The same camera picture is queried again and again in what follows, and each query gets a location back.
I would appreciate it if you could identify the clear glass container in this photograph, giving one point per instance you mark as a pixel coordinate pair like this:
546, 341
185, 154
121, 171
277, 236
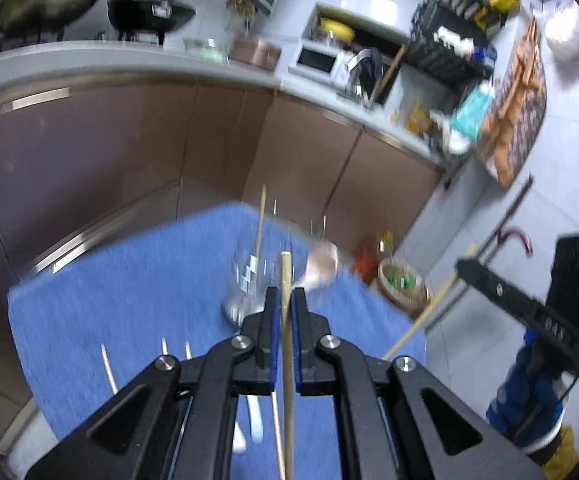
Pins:
209, 51

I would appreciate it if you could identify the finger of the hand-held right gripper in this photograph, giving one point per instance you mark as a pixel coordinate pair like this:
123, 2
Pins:
494, 285

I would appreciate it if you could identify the white ceramic spoon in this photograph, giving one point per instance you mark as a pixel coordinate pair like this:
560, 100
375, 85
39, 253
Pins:
256, 420

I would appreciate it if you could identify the black gas stove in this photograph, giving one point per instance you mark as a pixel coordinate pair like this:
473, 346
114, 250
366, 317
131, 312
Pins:
34, 37

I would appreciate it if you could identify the wooden rolling stick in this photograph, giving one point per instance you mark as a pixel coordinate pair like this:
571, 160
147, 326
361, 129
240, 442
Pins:
389, 72

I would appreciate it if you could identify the brown kitchen cabinet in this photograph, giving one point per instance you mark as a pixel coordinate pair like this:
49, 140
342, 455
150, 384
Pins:
119, 150

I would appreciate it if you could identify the grey kitchen countertop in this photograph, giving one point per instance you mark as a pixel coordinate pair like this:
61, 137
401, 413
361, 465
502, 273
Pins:
69, 62

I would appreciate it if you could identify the yellow black container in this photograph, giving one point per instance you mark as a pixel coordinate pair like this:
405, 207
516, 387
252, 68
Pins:
499, 5

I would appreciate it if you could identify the yellow cooking oil bottle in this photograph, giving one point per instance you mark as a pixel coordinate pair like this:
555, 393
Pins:
385, 246

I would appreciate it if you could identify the black frying pan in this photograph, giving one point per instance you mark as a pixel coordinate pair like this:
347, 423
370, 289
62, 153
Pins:
144, 12

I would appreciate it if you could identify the red label bottle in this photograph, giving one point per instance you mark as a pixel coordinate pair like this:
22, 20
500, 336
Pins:
365, 266

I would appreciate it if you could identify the pink ceramic spoon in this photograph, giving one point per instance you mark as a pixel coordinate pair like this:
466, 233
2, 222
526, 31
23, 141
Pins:
319, 265

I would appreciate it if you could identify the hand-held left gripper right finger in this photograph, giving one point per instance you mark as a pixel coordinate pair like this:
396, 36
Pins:
298, 325

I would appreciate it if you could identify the teal cloth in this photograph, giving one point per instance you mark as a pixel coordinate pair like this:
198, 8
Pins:
472, 112

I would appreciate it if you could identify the blue table mat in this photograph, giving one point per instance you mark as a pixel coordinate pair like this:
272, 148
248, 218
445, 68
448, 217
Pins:
119, 285

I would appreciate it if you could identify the steel kettle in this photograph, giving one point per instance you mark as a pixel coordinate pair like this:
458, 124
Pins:
367, 70

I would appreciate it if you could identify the white plastic bag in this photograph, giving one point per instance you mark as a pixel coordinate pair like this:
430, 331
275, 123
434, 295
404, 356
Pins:
562, 32

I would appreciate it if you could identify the wooden chopstick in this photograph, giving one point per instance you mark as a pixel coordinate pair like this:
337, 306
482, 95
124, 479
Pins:
429, 305
165, 346
286, 360
259, 225
109, 370
188, 350
278, 435

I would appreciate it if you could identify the yellow bag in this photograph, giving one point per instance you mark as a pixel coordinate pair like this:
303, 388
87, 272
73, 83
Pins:
564, 455

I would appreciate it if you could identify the black dish rack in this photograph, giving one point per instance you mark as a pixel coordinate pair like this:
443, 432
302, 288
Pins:
444, 35

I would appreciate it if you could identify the white microwave oven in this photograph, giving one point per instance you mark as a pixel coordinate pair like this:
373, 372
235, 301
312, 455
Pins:
314, 60

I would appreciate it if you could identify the yellow dried plant bunch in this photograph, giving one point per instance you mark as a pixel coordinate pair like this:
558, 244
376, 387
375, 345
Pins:
242, 7

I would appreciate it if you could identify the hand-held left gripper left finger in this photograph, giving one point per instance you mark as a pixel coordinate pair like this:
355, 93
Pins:
271, 325

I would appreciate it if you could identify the orange patterned towel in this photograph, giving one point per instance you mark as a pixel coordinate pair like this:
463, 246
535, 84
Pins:
517, 110

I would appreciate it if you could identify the pink storage box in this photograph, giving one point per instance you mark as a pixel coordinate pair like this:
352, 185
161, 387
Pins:
254, 52

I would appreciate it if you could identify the yellow snack packet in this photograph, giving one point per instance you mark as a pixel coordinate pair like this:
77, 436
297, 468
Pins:
417, 119

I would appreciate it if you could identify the person's right hand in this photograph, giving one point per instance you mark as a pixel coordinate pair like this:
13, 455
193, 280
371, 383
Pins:
524, 400

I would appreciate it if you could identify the yellow lid glass jar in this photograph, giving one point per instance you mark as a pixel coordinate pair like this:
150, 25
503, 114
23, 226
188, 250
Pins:
337, 29

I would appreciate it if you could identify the woven basket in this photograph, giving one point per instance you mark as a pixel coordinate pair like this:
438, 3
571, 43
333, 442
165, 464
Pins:
402, 285

